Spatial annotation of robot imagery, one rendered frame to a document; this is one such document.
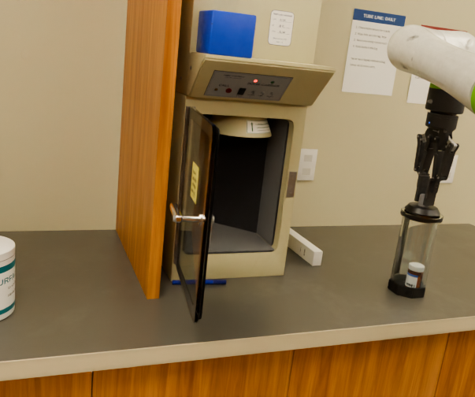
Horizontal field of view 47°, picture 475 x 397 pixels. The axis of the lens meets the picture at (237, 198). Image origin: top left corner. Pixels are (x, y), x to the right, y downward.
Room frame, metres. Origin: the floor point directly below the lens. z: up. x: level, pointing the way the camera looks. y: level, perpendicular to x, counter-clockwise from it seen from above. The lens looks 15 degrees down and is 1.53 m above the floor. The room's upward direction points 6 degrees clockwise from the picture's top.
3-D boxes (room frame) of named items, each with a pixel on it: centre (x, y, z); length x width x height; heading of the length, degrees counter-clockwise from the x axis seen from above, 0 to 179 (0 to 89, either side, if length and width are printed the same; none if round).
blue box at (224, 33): (1.26, 0.07, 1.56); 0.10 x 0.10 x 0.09; 22
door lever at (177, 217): (1.05, 0.10, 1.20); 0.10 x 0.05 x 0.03; 15
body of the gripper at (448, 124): (1.40, -0.49, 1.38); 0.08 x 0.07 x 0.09; 23
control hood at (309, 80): (1.29, -0.03, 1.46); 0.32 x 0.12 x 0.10; 112
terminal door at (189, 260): (1.13, 0.09, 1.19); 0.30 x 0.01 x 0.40; 15
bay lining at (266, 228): (1.46, 0.04, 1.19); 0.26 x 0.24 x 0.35; 112
